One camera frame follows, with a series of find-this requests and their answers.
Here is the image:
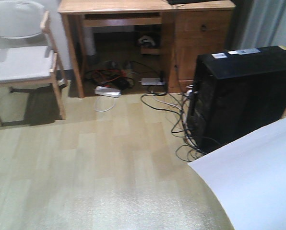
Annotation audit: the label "white power strip rear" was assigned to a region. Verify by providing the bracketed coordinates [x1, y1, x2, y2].
[141, 78, 165, 86]

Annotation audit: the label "tangled floor cables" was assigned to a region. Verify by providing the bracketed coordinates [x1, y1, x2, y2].
[84, 59, 220, 162]

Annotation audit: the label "white power strip front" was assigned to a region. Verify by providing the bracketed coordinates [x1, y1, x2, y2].
[95, 86, 121, 98]

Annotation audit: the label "grey curtain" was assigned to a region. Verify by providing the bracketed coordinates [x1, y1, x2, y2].
[225, 0, 286, 50]

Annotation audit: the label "white wooden chair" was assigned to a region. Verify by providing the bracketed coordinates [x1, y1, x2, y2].
[0, 0, 68, 119]

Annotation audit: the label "white paper sheets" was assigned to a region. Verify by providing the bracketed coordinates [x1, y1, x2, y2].
[190, 118, 286, 230]

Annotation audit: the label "white power strip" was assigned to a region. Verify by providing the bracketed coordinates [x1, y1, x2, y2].
[141, 78, 165, 86]
[95, 86, 121, 98]

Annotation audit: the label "wooden computer desk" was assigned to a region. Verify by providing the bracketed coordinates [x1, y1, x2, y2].
[58, 0, 235, 98]

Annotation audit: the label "black computer tower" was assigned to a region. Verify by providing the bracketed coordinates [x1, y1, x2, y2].
[187, 46, 286, 153]

